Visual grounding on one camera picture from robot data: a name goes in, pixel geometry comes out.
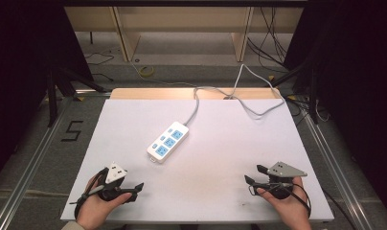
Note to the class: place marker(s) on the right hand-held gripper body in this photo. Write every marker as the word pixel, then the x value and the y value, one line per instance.
pixel 284 170

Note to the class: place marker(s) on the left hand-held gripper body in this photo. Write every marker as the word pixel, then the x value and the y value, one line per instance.
pixel 115 172

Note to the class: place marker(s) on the person's right hand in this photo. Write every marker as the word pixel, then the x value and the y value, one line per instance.
pixel 292 211

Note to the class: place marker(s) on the person's left hand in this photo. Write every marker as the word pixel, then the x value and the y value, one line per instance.
pixel 94 211

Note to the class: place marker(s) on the white table cover sheet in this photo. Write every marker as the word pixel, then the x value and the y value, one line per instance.
pixel 214 166

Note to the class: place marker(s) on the white power strip blue sockets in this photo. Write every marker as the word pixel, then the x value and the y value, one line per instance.
pixel 168 142

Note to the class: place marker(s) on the black metal stand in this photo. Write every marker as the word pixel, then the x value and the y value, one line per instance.
pixel 52 96
pixel 313 96

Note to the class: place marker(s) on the yellow tape roll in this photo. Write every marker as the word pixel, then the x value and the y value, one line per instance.
pixel 147 71

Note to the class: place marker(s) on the dark curtain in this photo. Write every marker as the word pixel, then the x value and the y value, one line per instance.
pixel 19 80
pixel 357 80

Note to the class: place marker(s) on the light wooden shelf unit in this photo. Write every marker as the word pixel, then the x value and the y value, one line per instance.
pixel 185 19

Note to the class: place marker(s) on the aluminium floor rail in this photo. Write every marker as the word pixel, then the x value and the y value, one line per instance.
pixel 338 172
pixel 25 172

